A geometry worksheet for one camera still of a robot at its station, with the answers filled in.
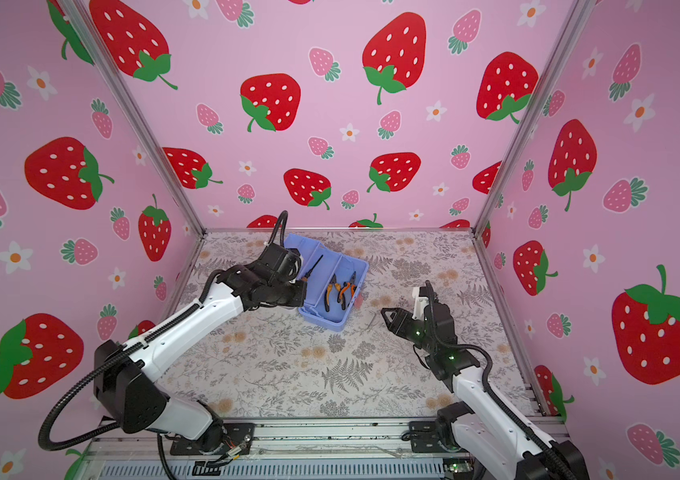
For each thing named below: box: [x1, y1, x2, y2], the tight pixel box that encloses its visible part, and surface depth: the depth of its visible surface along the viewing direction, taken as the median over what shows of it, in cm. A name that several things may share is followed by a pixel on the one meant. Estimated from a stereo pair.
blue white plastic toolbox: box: [284, 233, 369, 333], surface depth 100 cm
